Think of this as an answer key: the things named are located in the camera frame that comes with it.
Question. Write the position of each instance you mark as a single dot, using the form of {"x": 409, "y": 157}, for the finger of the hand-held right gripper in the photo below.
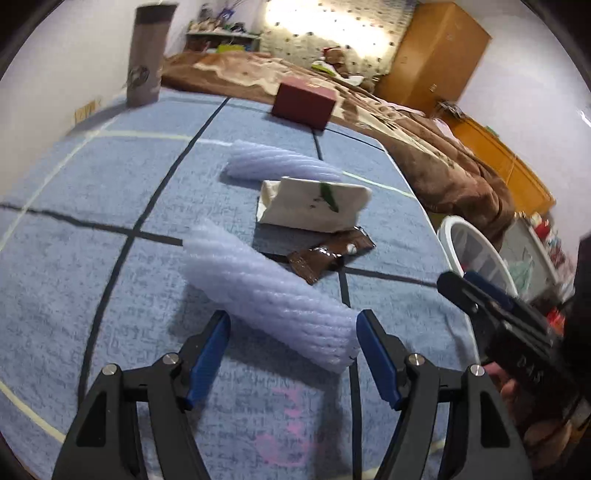
{"x": 485, "y": 307}
{"x": 491, "y": 288}

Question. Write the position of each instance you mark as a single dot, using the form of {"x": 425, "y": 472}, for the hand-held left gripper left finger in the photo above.
{"x": 210, "y": 355}

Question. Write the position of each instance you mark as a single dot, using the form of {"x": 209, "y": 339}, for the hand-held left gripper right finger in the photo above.
{"x": 376, "y": 355}

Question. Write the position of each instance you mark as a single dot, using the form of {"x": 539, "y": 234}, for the white round trash bin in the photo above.
{"x": 445, "y": 235}

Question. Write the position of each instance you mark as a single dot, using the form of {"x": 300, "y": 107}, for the white foam net sleeve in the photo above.
{"x": 268, "y": 295}
{"x": 277, "y": 161}

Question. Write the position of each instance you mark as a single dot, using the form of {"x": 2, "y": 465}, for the person's right hand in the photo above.
{"x": 545, "y": 429}

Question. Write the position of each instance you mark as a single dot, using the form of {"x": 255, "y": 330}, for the green printed plastic bag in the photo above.
{"x": 521, "y": 274}

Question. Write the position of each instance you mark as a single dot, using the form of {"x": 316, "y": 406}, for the grey bedside cabinet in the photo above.
{"x": 521, "y": 244}

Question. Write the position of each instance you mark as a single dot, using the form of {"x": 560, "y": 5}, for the red bottle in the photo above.
{"x": 545, "y": 229}

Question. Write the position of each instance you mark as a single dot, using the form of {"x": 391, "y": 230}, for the brown foil wrapper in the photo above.
{"x": 323, "y": 256}

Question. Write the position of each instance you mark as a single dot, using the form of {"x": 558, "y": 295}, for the wooden headboard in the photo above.
{"x": 508, "y": 161}

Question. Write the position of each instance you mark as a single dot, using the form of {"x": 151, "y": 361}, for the brown patterned blanket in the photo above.
{"x": 415, "y": 138}

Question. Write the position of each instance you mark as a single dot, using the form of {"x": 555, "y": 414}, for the white paper packet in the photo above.
{"x": 304, "y": 203}

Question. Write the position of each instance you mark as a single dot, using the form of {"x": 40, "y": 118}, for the wooden wardrobe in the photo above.
{"x": 434, "y": 55}

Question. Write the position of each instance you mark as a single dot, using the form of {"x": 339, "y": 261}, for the dark red box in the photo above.
{"x": 302, "y": 104}

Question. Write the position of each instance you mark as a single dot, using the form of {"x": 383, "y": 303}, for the green book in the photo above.
{"x": 323, "y": 68}

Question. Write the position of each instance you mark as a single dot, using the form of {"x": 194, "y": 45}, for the brown teddy bear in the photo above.
{"x": 334, "y": 55}

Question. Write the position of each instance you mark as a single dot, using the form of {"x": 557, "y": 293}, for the dotted curtain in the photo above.
{"x": 332, "y": 27}

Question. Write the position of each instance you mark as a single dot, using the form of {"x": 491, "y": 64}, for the brown tumbler cup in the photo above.
{"x": 145, "y": 55}

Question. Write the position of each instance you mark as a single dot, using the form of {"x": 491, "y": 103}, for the cluttered shelf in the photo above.
{"x": 221, "y": 39}

